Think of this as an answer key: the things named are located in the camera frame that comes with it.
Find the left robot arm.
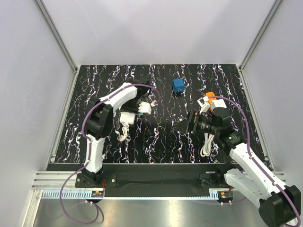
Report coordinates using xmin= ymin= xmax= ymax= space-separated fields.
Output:
xmin=81 ymin=79 xmax=152 ymax=187

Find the aluminium frame rail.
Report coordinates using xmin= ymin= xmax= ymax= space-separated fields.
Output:
xmin=30 ymin=171 xmax=289 ymax=201

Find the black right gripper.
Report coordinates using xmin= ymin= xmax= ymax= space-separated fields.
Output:
xmin=172 ymin=110 xmax=220 ymax=136

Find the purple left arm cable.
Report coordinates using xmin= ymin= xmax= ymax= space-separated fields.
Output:
xmin=58 ymin=84 xmax=158 ymax=225

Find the white orange strip power cable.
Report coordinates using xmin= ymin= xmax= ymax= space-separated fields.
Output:
xmin=200 ymin=132 xmax=217 ymax=157

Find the white usb charger plug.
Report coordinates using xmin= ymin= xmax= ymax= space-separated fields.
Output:
xmin=138 ymin=102 xmax=152 ymax=114

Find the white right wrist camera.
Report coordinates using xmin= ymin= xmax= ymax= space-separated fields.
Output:
xmin=197 ymin=96 xmax=210 ymax=114

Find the blue cube socket adapter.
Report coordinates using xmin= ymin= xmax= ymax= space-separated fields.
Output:
xmin=172 ymin=79 xmax=185 ymax=94

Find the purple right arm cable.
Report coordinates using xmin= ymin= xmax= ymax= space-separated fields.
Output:
xmin=209 ymin=96 xmax=299 ymax=222

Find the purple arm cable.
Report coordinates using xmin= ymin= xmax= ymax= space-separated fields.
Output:
xmin=58 ymin=84 xmax=158 ymax=225
xmin=209 ymin=96 xmax=299 ymax=222

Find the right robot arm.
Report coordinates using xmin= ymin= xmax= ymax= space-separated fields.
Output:
xmin=173 ymin=107 xmax=301 ymax=227

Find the white multicolour power strip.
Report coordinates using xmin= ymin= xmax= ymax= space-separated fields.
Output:
xmin=119 ymin=112 xmax=136 ymax=125

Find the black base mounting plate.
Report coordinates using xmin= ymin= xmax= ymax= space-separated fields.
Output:
xmin=75 ymin=164 xmax=230 ymax=199

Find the orange power strip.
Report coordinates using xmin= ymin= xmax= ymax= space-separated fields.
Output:
xmin=206 ymin=92 xmax=217 ymax=112

